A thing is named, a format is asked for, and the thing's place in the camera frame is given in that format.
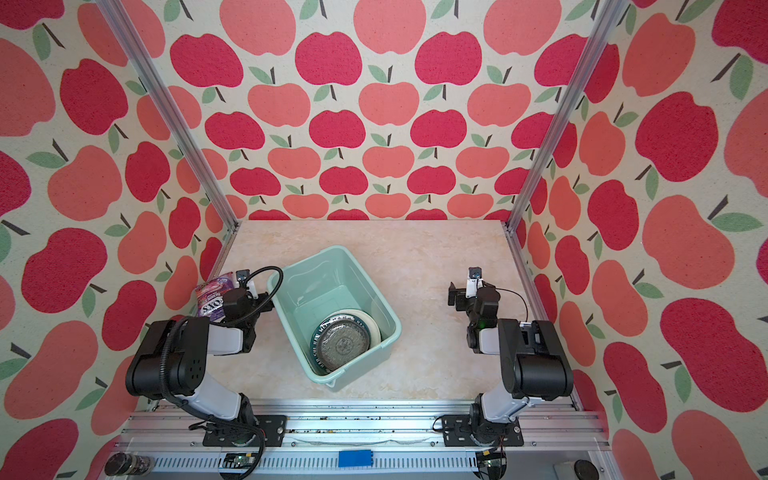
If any mint green plastic bin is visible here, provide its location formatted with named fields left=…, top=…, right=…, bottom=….
left=267, top=245, right=402, bottom=392

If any cream plate with flower sprig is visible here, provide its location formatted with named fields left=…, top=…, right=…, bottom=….
left=332, top=309, right=382, bottom=349

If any amber glass square plate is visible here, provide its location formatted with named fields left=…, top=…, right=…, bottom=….
left=315, top=318, right=369, bottom=372

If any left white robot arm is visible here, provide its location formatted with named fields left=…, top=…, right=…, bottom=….
left=125, top=287, right=274, bottom=447

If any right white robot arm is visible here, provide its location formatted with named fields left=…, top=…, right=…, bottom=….
left=440, top=279, right=574, bottom=447

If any purple Fox's candy bag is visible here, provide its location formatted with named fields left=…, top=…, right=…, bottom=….
left=194, top=272, right=237, bottom=322

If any dark round object right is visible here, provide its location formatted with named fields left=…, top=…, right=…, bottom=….
left=573, top=459, right=600, bottom=480

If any dark round cap left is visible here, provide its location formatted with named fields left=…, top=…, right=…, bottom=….
left=104, top=452, right=154, bottom=477

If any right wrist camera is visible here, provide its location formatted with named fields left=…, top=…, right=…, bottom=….
left=465, top=267, right=483, bottom=298

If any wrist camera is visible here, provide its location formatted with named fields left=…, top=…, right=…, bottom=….
left=235, top=269, right=258, bottom=301
left=465, top=267, right=483, bottom=298

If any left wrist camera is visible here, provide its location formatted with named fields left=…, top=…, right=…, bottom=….
left=235, top=269, right=258, bottom=301

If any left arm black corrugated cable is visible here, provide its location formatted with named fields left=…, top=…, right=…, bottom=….
left=158, top=265, right=284, bottom=475

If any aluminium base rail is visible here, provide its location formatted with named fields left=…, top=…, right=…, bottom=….
left=107, top=399, right=621, bottom=479

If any right aluminium frame post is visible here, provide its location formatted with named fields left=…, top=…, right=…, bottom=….
left=505, top=0, right=630, bottom=236

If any aluminium frame post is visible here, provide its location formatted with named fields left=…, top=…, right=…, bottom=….
left=505, top=0, right=630, bottom=236
left=96, top=0, right=239, bottom=232

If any blue block on rail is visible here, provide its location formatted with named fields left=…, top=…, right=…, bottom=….
left=338, top=449, right=374, bottom=468

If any left aluminium frame post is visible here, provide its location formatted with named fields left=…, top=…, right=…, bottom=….
left=96, top=0, right=239, bottom=232

